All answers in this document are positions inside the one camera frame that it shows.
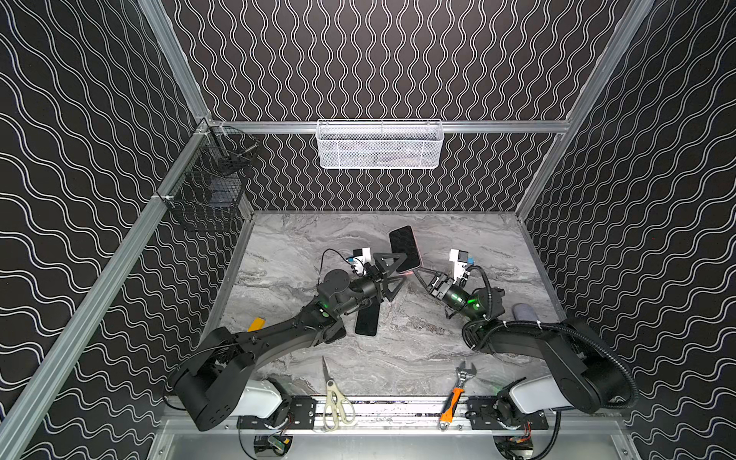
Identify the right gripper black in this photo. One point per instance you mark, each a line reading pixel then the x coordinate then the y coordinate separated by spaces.
pixel 436 285

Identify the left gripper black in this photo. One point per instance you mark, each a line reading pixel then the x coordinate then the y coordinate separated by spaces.
pixel 377 281

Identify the phone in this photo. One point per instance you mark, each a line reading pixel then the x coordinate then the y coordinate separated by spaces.
pixel 402 240

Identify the black smartphone green case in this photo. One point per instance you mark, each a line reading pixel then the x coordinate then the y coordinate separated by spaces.
pixel 368 319

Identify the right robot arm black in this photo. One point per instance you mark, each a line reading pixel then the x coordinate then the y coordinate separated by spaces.
pixel 584 372

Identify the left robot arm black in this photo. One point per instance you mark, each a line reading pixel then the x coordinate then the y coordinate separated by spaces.
pixel 211 381

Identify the purple round object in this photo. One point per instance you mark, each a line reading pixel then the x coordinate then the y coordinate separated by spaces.
pixel 524 312

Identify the yellow rectangular block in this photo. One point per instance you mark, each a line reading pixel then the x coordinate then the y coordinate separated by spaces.
pixel 257 324

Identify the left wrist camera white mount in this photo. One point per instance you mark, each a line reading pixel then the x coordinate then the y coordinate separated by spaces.
pixel 360 260

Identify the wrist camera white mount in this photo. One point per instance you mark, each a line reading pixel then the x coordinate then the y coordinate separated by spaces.
pixel 461 260
pixel 360 260

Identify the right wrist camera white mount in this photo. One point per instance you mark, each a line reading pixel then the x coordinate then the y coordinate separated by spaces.
pixel 461 260

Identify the orange handled adjustable wrench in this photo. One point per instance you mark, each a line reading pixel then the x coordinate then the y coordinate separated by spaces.
pixel 464 373

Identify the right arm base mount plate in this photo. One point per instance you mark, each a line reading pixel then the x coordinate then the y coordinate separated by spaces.
pixel 489 413

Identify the white wire mesh basket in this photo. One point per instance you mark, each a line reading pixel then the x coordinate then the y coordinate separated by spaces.
pixel 369 144

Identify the beige handled scissors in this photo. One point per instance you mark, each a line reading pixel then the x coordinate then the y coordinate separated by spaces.
pixel 338 409

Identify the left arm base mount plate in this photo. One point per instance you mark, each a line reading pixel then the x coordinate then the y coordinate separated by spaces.
pixel 298 412

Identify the black wire basket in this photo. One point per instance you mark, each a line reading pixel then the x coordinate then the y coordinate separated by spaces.
pixel 208 199

